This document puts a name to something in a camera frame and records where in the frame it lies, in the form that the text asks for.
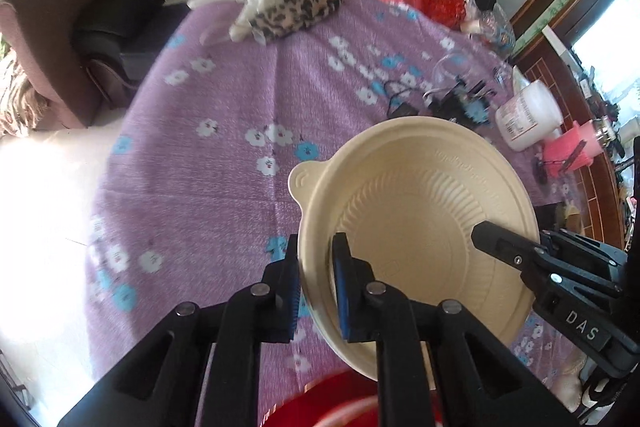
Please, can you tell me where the clear plastic bag with items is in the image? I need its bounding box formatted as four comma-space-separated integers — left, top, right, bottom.
460, 0, 516, 58

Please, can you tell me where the black device with cables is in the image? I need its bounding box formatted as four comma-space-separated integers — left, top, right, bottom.
426, 77, 497, 131

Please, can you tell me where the large beige fibre bowl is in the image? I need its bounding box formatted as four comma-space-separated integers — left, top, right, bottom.
288, 116, 539, 378

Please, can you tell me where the purple floral tablecloth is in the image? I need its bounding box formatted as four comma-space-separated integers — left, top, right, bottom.
88, 0, 544, 426

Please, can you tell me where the black perforated card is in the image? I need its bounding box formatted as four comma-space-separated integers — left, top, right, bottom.
558, 140, 590, 176

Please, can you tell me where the white plastic jar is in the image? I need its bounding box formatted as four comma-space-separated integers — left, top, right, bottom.
496, 80, 563, 152

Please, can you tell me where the red gold-rimmed plate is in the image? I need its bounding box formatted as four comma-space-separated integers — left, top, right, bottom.
259, 368, 444, 427

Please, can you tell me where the floral blanket on sofa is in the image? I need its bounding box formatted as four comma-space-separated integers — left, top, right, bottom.
0, 49, 49, 138

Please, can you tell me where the brick pattern wooden cabinet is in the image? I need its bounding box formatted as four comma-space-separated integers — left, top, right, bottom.
511, 0, 625, 247

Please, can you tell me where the leopard print pouch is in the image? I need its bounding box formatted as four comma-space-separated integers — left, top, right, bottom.
250, 0, 343, 46

